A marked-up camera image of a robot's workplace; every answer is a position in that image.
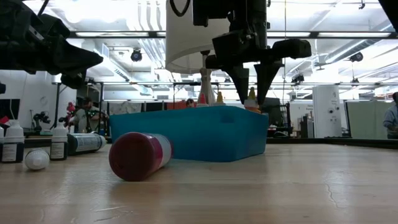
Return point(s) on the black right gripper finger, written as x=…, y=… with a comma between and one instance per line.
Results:
x=264, y=77
x=241, y=81

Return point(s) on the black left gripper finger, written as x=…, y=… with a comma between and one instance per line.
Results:
x=77, y=65
x=74, y=51

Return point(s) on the yellow food coloring bottle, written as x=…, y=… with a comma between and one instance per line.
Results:
x=219, y=99
x=251, y=104

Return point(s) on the orange-red food coloring bottle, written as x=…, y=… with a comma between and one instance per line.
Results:
x=202, y=101

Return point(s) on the black background robot arm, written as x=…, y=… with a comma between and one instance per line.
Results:
x=40, y=119

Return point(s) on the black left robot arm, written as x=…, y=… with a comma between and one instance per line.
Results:
x=12, y=37

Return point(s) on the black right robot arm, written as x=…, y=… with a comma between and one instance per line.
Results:
x=391, y=9

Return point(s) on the green food coloring bottle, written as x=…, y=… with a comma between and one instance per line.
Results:
x=85, y=143

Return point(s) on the dark red food coloring bottle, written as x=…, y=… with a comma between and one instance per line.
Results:
x=133, y=157

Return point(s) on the black ceiling spotlight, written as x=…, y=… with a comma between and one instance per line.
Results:
x=297, y=78
x=136, y=55
x=356, y=57

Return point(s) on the black monitor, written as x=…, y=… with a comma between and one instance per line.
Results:
x=273, y=113

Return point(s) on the red background object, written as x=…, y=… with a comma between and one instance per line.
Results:
x=71, y=107

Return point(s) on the person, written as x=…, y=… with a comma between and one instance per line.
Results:
x=189, y=102
x=391, y=118
x=85, y=116

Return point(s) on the white shade silver table lamp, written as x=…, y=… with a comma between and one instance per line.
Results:
x=183, y=46

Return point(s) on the red cloth panel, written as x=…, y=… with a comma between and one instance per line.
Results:
x=177, y=104

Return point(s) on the blue plastic tray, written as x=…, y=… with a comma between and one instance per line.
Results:
x=192, y=133

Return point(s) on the small white-capped dropper bottle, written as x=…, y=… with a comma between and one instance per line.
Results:
x=58, y=146
x=14, y=146

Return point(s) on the black ceiling light bar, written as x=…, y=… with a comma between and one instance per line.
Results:
x=157, y=34

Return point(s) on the white round cap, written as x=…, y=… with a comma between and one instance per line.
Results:
x=36, y=159

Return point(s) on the green partition panel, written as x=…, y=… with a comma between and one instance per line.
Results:
x=363, y=119

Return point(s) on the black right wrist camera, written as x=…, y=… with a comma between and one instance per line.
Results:
x=208, y=12

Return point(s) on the black wall screen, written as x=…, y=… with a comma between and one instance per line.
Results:
x=9, y=109

